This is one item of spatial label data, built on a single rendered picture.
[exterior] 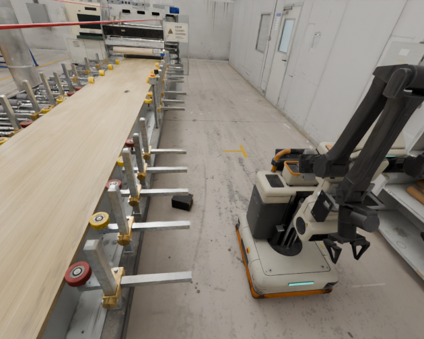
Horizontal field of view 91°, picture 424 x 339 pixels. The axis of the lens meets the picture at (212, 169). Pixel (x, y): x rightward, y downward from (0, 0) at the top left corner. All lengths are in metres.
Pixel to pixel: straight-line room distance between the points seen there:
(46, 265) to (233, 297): 1.27
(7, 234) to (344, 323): 2.07
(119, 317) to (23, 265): 0.40
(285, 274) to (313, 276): 0.20
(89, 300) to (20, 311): 0.32
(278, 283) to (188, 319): 0.67
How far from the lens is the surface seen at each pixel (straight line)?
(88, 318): 1.20
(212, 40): 11.63
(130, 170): 1.13
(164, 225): 1.08
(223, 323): 1.78
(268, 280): 1.65
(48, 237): 1.13
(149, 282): 0.97
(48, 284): 0.99
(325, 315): 2.02
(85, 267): 0.97
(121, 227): 1.04
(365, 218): 0.82
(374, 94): 0.81
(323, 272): 1.83
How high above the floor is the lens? 1.68
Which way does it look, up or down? 35 degrees down
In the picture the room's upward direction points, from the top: 5 degrees clockwise
